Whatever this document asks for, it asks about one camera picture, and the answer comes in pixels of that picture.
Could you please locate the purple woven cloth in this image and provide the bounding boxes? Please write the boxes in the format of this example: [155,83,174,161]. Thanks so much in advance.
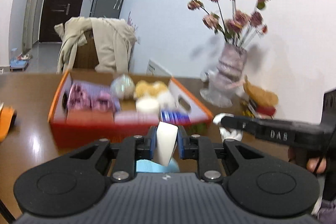
[67,81,121,113]

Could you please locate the person's right hand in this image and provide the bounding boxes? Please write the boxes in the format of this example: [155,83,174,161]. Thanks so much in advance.
[287,147,328,175]

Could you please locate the blue tissue pack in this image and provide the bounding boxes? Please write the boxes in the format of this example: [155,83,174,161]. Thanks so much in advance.
[161,110,190,125]

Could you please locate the brown plush toy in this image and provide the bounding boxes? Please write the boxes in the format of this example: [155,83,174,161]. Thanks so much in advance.
[243,76,278,117]

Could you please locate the yellow white plush dog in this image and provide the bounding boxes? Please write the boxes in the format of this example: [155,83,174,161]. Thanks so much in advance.
[133,80,177,113]

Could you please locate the pink glass flower vase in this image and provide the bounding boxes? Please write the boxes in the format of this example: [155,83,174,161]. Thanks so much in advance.
[200,44,247,108]

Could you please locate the red orange cardboard box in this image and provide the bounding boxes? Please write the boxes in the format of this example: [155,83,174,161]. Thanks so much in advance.
[48,70,213,148]

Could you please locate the white leaning board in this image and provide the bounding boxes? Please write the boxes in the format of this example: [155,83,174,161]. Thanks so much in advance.
[146,59,171,77]

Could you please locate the brown wooden chair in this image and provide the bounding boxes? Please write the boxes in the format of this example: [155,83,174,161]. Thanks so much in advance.
[73,30,99,70]

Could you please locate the beige coat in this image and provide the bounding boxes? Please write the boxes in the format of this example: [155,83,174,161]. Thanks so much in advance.
[54,16,137,73]

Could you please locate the pink artificial flowers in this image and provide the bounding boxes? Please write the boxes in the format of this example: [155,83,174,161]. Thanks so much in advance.
[187,0,270,49]

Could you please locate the blue shoe rack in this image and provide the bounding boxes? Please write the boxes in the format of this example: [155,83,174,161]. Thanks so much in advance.
[10,48,33,72]

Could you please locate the dark brown entrance door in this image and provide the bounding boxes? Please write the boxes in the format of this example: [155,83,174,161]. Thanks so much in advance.
[39,0,83,43]

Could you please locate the white cable bundle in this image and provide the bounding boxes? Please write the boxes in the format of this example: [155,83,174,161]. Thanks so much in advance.
[212,113,244,143]

